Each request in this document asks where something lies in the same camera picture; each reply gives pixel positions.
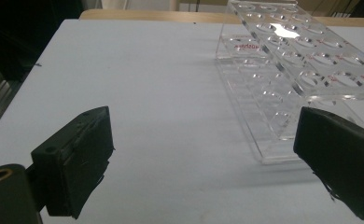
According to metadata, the dark curtain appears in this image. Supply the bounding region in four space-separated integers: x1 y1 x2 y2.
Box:
0 0 85 116

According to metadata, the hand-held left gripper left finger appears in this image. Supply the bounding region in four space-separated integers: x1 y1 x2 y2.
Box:
30 105 115 220

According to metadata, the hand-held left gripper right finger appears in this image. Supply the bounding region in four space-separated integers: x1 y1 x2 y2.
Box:
292 105 364 222

